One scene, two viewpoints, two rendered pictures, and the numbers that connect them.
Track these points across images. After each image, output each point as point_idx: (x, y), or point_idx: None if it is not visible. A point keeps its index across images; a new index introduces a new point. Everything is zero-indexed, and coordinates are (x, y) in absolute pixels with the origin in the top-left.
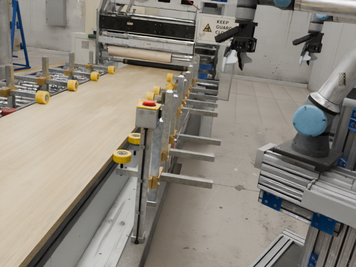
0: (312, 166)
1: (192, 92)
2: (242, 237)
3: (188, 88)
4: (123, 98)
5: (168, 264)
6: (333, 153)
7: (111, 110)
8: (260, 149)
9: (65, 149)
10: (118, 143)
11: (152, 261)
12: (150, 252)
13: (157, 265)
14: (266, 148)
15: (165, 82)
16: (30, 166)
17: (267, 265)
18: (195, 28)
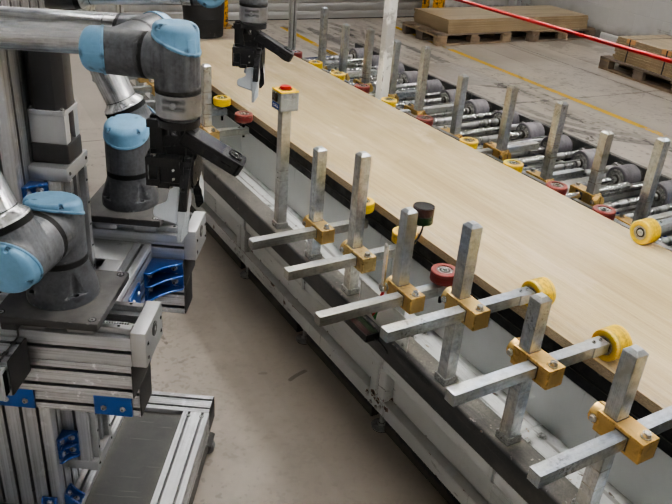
0: None
1: (619, 440)
2: None
3: (607, 398)
4: (664, 338)
5: (344, 500)
6: (94, 206)
7: (559, 277)
8: (201, 212)
9: (414, 187)
10: (394, 213)
11: (368, 490)
12: (390, 503)
13: (356, 489)
14: (194, 216)
15: None
16: (393, 166)
17: (163, 480)
18: None
